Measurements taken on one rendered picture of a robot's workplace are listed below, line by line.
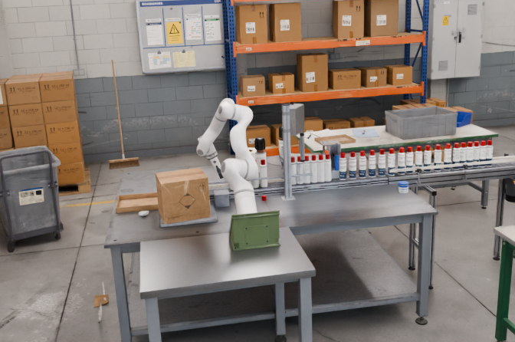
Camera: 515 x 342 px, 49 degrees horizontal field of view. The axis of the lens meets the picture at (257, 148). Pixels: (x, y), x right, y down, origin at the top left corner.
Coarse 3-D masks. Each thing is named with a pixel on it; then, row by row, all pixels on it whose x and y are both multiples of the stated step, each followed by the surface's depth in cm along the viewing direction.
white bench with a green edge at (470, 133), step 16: (352, 128) 611; (368, 128) 608; (384, 128) 605; (464, 128) 590; (480, 128) 588; (304, 144) 561; (352, 144) 546; (368, 144) 544; (384, 144) 542; (400, 144) 545; (416, 144) 554; (432, 144) 557; (480, 144) 569
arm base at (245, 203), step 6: (240, 192) 334; (246, 192) 334; (252, 192) 337; (240, 198) 333; (246, 198) 332; (252, 198) 334; (240, 204) 331; (246, 204) 330; (252, 204) 332; (240, 210) 330; (246, 210) 328; (252, 210) 329
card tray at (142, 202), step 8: (152, 192) 412; (120, 200) 409; (128, 200) 408; (136, 200) 408; (144, 200) 407; (152, 200) 406; (120, 208) 385; (128, 208) 386; (136, 208) 387; (144, 208) 388; (152, 208) 388
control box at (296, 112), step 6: (294, 108) 382; (300, 108) 390; (294, 114) 383; (300, 114) 391; (294, 120) 384; (300, 120) 392; (294, 126) 385; (300, 126) 393; (294, 132) 386; (300, 132) 394
